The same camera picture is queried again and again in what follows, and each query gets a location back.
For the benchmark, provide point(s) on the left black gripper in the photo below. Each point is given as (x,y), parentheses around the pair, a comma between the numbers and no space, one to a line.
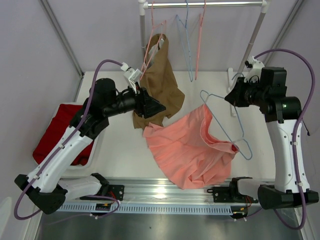
(146,106)

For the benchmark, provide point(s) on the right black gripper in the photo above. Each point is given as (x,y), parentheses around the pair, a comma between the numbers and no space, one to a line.
(240,93)

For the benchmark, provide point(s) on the blue wire hanger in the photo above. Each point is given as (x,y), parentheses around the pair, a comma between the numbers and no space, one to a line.
(182,27)
(227,124)

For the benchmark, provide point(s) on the pink pleated skirt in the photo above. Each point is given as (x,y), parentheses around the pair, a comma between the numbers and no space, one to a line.
(187,154)

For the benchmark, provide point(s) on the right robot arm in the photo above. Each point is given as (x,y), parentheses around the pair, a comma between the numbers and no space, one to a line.
(265,87)

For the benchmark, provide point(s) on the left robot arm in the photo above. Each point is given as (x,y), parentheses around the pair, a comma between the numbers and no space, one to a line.
(44,186)

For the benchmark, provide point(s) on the brown skirt on hanger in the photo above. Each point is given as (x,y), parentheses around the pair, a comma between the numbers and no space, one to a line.
(160,83)

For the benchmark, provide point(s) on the pink hanger holding brown skirt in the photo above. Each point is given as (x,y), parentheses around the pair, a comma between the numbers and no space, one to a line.
(156,36)

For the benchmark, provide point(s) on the white metal clothes rack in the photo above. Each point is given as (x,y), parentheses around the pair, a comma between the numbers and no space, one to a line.
(264,4)

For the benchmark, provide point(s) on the white plastic bin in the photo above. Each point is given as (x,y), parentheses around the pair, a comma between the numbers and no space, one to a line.
(65,112)

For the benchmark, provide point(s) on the red garment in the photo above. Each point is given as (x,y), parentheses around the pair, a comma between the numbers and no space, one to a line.
(52,135)

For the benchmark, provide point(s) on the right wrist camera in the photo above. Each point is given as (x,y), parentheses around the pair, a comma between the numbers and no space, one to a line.
(254,67)

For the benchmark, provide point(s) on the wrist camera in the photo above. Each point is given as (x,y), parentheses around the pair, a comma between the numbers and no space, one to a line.
(254,67)
(131,75)

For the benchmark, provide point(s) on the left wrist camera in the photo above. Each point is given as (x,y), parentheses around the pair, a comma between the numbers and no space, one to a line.
(131,75)

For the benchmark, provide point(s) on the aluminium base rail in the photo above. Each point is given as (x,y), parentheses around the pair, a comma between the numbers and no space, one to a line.
(161,191)

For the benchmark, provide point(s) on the pink wire hanger middle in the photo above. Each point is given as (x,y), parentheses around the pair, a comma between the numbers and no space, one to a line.
(201,19)

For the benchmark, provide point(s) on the slotted cable duct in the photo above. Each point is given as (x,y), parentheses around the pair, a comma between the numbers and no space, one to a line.
(137,208)

